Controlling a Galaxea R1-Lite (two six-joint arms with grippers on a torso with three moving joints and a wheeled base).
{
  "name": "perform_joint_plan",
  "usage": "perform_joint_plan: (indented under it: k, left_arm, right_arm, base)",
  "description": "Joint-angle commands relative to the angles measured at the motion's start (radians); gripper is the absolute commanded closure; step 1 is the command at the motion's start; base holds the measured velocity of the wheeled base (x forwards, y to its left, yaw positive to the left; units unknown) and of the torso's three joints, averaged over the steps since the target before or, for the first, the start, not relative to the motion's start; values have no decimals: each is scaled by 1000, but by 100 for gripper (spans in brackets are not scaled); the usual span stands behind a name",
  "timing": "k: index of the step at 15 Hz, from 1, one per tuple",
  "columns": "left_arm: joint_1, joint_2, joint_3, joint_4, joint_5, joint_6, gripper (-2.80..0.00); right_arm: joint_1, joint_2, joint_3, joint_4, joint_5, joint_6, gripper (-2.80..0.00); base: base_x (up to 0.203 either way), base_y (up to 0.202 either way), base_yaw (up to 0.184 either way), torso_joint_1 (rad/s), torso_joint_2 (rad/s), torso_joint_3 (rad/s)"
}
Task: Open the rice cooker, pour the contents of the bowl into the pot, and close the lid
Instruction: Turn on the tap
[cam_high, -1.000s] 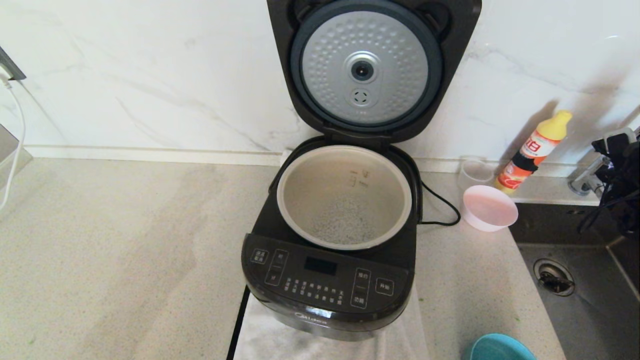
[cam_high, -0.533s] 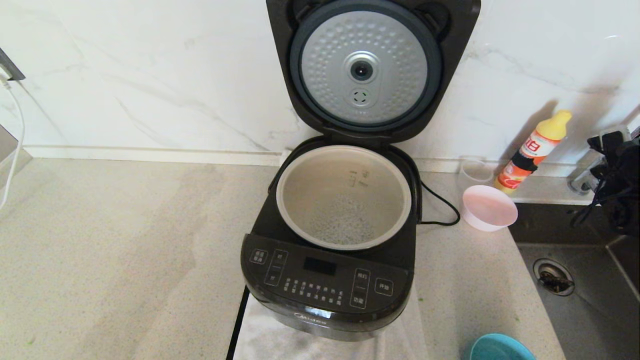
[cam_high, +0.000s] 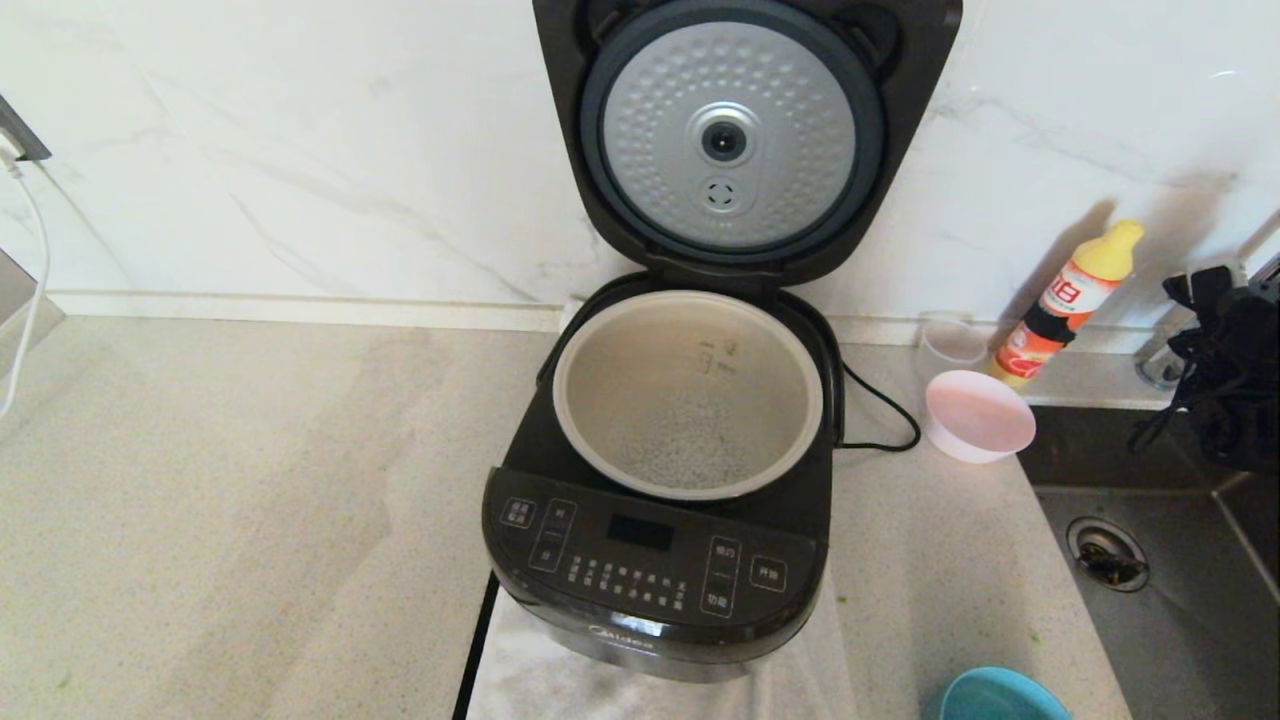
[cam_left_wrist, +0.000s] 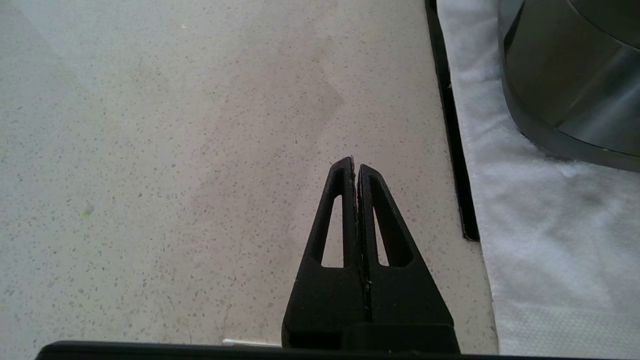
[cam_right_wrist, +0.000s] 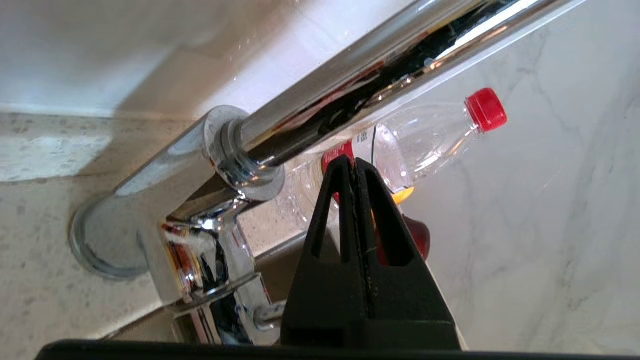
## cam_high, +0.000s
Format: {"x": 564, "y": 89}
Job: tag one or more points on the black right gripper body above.
{"x": 1240, "y": 380}

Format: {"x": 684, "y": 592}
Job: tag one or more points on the pink plastic bowl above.
{"x": 980, "y": 415}

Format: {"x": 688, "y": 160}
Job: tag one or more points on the teal plastic bowl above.
{"x": 1000, "y": 700}

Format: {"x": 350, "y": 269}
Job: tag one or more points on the white raw rice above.
{"x": 690, "y": 450}

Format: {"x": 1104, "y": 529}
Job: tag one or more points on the black rice cooker lid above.
{"x": 580, "y": 120}

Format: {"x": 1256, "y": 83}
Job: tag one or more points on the grey inner pot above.
{"x": 620, "y": 370}

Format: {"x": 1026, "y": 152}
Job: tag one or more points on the black rice cooker base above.
{"x": 650, "y": 590}

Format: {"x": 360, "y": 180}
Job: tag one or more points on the chrome faucet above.
{"x": 1155, "y": 365}

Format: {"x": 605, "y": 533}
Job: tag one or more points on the yellow capped detergent bottle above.
{"x": 1050, "y": 310}

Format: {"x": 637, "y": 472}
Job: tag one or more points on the metal sink drain strainer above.
{"x": 1105, "y": 555}

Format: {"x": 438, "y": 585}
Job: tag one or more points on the stainless steel sink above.
{"x": 1150, "y": 620}

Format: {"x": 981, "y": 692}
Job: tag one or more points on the clear plastic measuring cup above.
{"x": 945, "y": 345}

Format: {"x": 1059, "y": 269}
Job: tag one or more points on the white translucent mat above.
{"x": 520, "y": 685}

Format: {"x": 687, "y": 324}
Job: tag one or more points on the black strip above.
{"x": 478, "y": 650}

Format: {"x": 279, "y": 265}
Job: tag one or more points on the grey metal panel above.
{"x": 20, "y": 310}

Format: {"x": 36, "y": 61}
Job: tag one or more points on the dark wall socket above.
{"x": 25, "y": 135}

